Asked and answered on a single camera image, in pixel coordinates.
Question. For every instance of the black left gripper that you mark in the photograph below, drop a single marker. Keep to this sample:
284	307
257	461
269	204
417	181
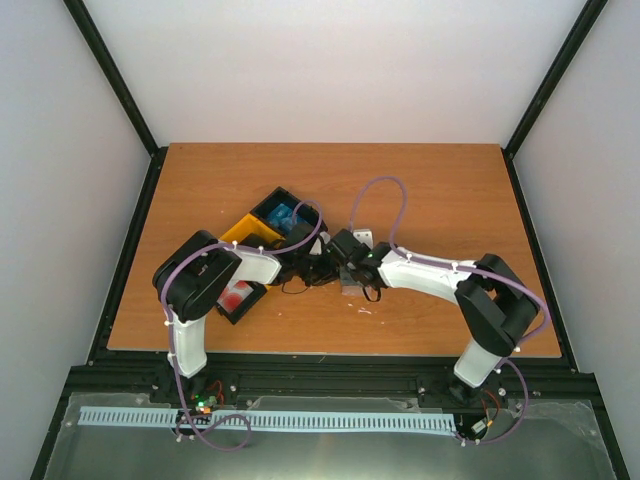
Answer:
329	273

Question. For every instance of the pink card holder wallet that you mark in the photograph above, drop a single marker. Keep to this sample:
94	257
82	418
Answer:
349	286

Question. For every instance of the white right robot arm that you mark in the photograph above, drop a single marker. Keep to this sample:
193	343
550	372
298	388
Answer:
497	308

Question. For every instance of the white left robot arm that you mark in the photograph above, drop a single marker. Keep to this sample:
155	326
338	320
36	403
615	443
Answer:
230	275

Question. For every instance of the stack of blue cards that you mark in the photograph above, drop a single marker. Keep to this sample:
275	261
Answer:
281	218

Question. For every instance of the black bin with blue cards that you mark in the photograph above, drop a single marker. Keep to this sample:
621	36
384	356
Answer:
281	195

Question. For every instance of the black bin with red cards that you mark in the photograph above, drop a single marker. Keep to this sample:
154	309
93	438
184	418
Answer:
259	291

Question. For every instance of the stack of red cards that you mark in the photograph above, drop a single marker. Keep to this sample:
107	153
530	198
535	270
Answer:
234	295

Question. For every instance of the yellow plastic bin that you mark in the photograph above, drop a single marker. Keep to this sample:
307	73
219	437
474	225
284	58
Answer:
252	231

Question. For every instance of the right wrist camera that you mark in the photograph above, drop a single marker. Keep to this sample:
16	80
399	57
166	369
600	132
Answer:
364	236

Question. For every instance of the black aluminium frame rail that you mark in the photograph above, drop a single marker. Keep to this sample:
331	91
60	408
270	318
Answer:
129	372

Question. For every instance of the light blue cable duct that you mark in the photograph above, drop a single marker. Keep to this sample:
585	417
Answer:
280	421

